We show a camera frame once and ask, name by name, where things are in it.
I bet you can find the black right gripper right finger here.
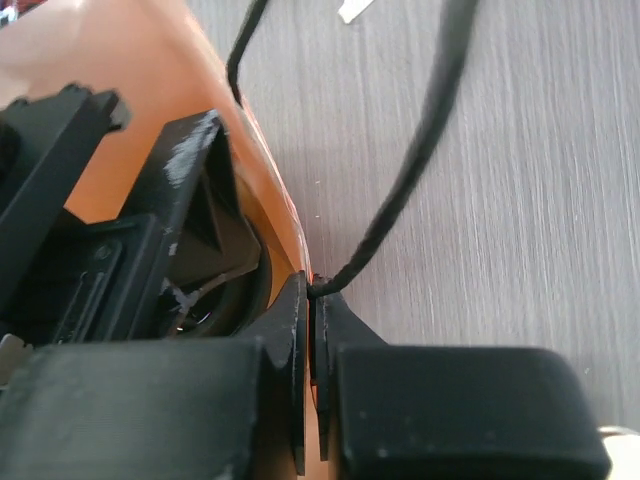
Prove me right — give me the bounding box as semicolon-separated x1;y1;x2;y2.
311;294;393;463

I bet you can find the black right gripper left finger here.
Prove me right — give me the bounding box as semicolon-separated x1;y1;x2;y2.
240;271;308;475

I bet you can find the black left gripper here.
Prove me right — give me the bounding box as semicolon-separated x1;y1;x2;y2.
1;84;263;345

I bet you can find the orange paper gift bag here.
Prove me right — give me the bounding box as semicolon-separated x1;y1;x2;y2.
0;0;479;480

